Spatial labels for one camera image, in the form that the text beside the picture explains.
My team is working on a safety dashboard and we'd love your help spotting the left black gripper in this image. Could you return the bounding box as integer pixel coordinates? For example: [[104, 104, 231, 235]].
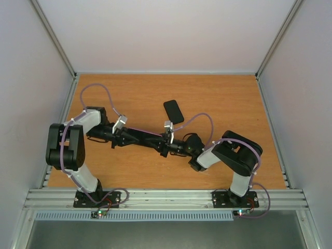
[[89, 124, 141, 149]]

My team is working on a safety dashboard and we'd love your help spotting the black phone case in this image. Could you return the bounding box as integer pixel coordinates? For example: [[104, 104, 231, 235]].
[[122, 128, 164, 150], [163, 100, 185, 126]]

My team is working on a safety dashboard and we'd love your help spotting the dark green phone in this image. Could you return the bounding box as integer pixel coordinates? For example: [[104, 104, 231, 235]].
[[164, 100, 184, 125]]

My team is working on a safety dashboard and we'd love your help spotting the pink phone black screen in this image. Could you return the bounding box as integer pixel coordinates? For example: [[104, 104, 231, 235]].
[[128, 128, 162, 137]]

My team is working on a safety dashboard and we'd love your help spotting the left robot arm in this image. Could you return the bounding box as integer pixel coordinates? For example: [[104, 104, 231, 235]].
[[46, 107, 128, 207]]

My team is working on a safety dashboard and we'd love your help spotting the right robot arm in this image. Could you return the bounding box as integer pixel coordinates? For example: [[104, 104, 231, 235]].
[[143, 130, 262, 206]]

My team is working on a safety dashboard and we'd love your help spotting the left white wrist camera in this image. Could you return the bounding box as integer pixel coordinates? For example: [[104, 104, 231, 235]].
[[112, 115, 128, 134]]

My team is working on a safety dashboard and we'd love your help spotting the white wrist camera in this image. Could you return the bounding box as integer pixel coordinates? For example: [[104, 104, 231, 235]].
[[164, 120, 174, 145], [112, 115, 128, 134]]

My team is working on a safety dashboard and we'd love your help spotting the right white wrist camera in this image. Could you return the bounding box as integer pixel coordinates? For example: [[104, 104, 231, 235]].
[[164, 120, 174, 145]]

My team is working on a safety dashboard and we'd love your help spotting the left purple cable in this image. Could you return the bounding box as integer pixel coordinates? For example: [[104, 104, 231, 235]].
[[59, 83, 130, 208]]

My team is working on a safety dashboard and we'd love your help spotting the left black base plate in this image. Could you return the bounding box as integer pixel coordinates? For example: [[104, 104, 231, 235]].
[[73, 191, 122, 208]]

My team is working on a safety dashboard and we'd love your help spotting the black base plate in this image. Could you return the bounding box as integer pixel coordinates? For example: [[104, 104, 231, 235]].
[[73, 191, 122, 208], [211, 189, 259, 208]]

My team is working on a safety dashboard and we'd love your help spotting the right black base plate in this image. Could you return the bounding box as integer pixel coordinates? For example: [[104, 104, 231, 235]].
[[211, 189, 259, 208]]

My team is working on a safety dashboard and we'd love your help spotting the aluminium front rail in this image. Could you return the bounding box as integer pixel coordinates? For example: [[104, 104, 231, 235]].
[[23, 188, 309, 211]]

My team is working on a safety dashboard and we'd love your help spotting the grey slotted cable duct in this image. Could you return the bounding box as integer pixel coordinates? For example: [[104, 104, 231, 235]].
[[35, 210, 233, 222]]

